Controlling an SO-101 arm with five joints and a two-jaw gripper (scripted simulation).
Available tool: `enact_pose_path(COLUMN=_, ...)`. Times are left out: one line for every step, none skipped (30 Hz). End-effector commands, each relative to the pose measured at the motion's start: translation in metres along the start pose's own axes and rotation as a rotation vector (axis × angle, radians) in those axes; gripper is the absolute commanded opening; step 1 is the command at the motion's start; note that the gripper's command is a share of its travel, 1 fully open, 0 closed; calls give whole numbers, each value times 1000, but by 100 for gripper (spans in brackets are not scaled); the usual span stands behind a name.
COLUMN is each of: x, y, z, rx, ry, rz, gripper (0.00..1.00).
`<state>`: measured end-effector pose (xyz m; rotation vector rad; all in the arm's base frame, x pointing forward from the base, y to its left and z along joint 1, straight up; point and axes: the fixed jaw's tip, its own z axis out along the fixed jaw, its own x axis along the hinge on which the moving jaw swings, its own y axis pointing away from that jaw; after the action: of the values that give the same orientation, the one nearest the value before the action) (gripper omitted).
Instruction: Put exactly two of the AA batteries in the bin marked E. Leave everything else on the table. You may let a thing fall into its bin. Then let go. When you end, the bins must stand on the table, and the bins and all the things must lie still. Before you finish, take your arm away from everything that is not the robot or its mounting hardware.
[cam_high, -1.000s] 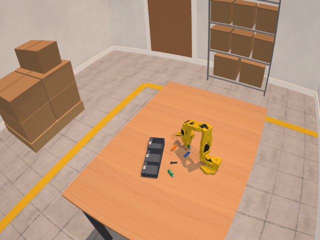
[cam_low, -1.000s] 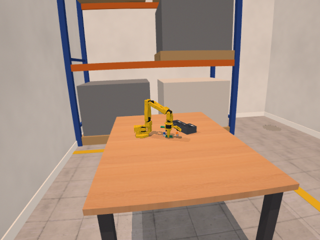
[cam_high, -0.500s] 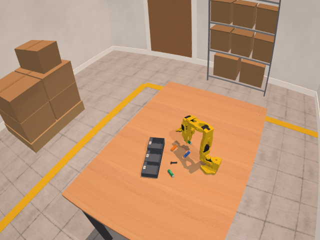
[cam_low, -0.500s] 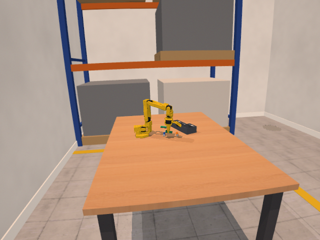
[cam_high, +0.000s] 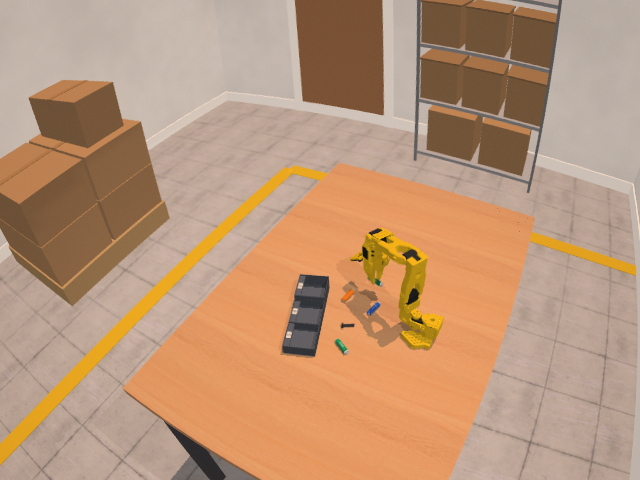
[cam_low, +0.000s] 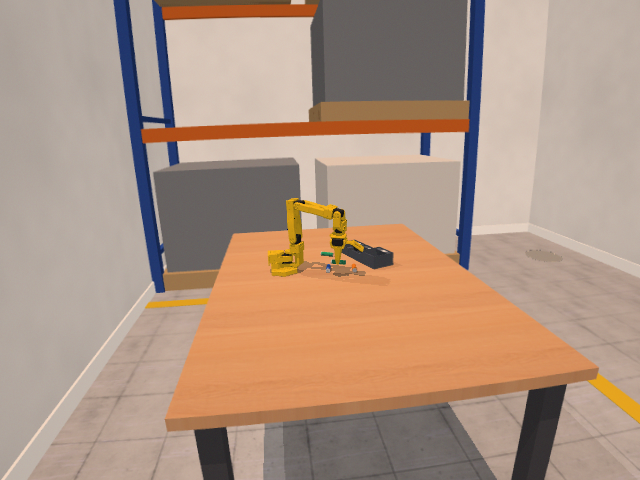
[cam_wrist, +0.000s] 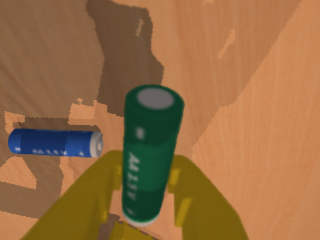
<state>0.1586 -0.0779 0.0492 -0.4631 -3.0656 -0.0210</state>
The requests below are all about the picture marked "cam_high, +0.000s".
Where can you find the orange aa battery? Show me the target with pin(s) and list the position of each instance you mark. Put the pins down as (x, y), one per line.
(348, 295)

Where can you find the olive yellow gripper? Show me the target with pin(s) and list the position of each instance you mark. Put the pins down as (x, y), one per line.
(371, 267)

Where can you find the blue aa battery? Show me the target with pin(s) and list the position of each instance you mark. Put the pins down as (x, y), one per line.
(373, 308)

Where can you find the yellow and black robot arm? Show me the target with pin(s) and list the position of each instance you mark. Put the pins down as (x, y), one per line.
(385, 241)

